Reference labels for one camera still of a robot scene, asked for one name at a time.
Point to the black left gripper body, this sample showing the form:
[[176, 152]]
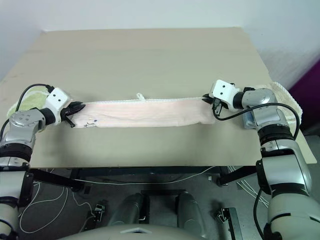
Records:
[[67, 111]]

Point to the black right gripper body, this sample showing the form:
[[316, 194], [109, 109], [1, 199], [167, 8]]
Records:
[[218, 106]]

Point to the pink towel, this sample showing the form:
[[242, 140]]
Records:
[[142, 113]]

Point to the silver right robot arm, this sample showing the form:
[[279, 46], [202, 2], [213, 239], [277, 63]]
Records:
[[280, 140]]

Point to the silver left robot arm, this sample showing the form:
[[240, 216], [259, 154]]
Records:
[[23, 125]]

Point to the green towel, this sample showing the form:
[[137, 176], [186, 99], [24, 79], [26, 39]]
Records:
[[31, 101]]

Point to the white knitted towel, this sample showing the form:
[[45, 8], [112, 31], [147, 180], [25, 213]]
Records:
[[285, 96]]

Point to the blue folded cloth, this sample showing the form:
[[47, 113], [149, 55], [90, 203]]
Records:
[[248, 120]]

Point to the purple panel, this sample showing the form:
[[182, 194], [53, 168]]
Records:
[[308, 100]]

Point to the small black metal latch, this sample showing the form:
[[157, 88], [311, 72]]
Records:
[[99, 212]]

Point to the dark rounded left robot leg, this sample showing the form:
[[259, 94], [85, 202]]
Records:
[[130, 207]]

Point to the dark rounded robot leg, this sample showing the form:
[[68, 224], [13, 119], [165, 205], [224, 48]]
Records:
[[130, 207], [191, 212]]

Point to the dark rounded right robot leg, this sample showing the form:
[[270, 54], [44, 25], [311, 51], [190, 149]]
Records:
[[191, 212]]

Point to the grey robot torso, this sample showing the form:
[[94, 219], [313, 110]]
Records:
[[132, 233]]

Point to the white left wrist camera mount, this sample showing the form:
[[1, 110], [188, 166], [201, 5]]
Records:
[[57, 99]]

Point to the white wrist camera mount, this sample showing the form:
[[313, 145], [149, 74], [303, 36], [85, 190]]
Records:
[[223, 90], [57, 99]]

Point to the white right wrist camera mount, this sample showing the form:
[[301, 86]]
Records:
[[223, 90]]

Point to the black table frame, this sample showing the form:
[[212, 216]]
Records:
[[140, 171]]

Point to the black bracket with latch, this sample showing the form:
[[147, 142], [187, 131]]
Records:
[[228, 221]]

